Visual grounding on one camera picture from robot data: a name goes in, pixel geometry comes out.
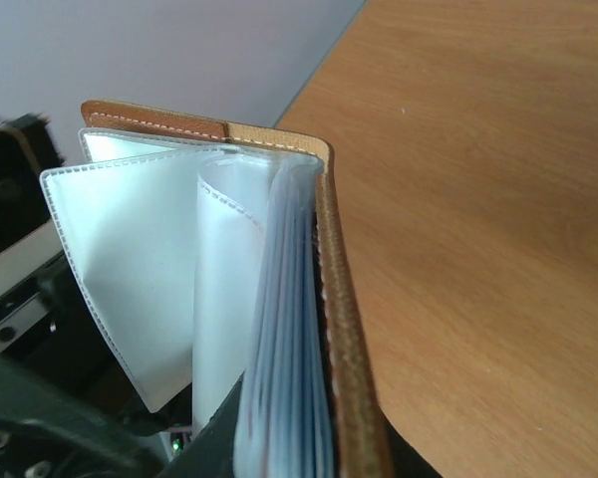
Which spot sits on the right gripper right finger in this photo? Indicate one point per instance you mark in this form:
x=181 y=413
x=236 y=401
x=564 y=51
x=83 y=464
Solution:
x=407 y=461

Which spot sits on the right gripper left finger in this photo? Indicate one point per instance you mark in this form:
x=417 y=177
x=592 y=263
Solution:
x=210 y=454

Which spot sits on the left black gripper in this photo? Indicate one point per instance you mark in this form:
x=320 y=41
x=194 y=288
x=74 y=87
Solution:
x=66 y=407

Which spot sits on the brown leather card holder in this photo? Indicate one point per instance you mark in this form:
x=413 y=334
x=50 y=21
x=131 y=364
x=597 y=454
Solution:
x=208 y=250

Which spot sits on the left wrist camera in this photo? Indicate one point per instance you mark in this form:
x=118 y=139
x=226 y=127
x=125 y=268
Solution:
x=27 y=240

